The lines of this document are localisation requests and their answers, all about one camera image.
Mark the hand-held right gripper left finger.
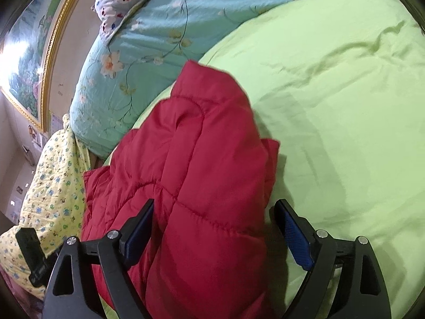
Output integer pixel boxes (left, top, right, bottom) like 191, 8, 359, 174
41, 199, 156, 319

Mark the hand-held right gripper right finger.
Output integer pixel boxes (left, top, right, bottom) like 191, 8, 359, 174
270, 199, 392, 319

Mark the red quilted jacket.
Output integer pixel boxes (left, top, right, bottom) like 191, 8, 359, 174
80, 59, 282, 319

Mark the yellow patterned blanket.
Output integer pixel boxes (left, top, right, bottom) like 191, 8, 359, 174
0, 114, 92, 302

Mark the light green blanket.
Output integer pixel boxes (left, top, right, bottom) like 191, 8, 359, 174
100, 0, 425, 319

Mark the teal floral quilt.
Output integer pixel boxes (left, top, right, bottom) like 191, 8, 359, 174
69, 0, 377, 159

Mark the gold framed painting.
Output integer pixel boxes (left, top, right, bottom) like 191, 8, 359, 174
0, 0, 91, 131

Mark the white patterned pillow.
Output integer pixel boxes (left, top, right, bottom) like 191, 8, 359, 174
94, 0, 182, 43

